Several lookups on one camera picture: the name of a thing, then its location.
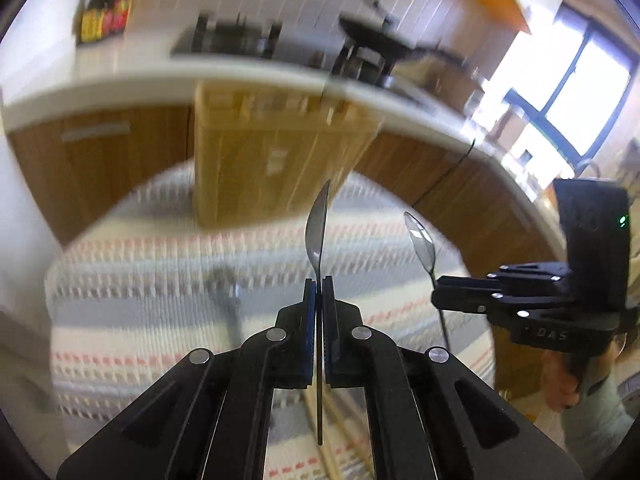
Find window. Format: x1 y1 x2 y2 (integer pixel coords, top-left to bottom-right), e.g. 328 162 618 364
502 7 640 162

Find wooden chopsticks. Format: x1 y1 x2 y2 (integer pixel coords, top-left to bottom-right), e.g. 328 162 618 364
322 402 373 480

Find gas stove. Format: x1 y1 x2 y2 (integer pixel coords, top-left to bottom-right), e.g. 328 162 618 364
171 11 416 97

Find black wok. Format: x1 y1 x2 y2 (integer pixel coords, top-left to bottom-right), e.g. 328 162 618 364
339 0 468 68

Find bottles on counter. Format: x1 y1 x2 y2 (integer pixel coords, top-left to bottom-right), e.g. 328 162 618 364
75 0 139 46

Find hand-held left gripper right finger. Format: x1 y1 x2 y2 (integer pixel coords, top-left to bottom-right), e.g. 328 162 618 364
322 276 586 480

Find wooden kitchen cabinets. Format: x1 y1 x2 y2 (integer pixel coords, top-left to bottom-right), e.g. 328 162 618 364
9 104 571 391

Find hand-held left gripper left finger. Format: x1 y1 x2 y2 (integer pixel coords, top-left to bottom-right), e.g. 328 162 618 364
56 279 318 480

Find metal spoon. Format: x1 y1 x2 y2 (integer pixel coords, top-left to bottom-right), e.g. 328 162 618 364
403 211 451 352
304 179 332 447

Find striped tablecloth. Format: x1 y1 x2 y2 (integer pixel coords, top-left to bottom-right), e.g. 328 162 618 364
44 159 497 480

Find white kitchen countertop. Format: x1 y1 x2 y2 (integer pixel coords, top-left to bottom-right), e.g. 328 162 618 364
0 0 571 266

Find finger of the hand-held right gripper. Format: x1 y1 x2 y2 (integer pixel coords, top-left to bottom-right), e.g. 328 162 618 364
435 262 572 293
431 287 543 332

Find person's right forearm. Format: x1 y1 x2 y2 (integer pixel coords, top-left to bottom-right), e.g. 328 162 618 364
564 345 638 477

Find metal faucet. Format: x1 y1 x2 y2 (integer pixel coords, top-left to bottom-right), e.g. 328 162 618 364
574 158 602 182

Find black cable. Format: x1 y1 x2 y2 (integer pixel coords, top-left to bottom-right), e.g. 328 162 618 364
410 137 477 209

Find person's right hand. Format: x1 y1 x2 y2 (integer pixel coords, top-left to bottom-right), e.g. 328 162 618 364
542 347 583 409

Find wooden utensil holder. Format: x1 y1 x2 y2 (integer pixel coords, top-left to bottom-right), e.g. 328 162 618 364
192 81 383 228

